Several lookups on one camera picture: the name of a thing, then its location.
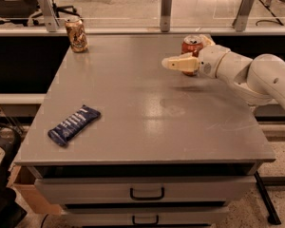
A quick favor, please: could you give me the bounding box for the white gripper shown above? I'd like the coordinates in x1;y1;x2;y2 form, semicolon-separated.
161;34;231;78

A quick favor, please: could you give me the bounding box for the red coke can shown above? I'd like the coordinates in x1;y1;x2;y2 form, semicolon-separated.
180;34;205;77

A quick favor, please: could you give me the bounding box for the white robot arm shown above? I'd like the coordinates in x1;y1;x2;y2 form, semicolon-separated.
161;34;285;110

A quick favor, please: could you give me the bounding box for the crushed gold can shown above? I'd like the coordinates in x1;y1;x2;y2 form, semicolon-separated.
65;19;88;52

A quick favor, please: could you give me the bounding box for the blue rxbar blueberry wrapper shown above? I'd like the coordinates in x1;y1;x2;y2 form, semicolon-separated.
47;104;101;146

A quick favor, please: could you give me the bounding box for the grey drawer cabinet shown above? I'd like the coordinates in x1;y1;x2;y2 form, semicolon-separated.
16;35;275;228

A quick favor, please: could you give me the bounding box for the black table leg bar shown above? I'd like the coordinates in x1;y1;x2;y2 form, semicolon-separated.
254;172;281;225

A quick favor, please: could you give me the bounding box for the cardboard box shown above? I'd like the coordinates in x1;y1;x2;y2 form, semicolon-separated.
9;165;62;215

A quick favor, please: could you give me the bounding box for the black chair at left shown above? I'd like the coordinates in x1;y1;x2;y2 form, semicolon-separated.
0;123;27;228

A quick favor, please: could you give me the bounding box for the right metal bracket post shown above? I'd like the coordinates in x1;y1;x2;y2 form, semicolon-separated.
232;0;255;32

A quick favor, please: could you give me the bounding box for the metal bracket post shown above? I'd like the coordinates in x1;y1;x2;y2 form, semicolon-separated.
232;0;255;32
160;0;172;32
37;0;59;32

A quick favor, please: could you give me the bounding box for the middle metal bracket post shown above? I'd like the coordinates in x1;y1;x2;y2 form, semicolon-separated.
160;0;172;32

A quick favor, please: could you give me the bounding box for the black cable on floor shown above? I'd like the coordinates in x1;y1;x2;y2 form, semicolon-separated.
255;0;285;27

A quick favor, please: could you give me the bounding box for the left metal bracket post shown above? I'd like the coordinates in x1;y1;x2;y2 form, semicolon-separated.
37;0;59;32

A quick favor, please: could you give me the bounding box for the upper black drawer handle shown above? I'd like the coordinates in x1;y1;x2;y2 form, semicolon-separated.
129;187;165;201

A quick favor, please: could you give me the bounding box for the black drawer handle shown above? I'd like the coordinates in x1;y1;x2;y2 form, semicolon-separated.
131;215;160;226
129;187;165;201

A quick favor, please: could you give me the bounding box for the lower black drawer handle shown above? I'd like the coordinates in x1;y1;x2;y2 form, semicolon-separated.
131;215;160;226

